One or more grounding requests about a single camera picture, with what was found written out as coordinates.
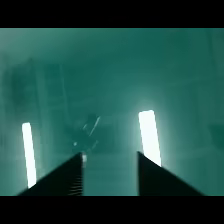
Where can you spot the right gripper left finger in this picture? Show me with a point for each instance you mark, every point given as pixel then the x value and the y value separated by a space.
pixel 65 180

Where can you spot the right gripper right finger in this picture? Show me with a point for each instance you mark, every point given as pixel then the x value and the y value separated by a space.
pixel 156 181

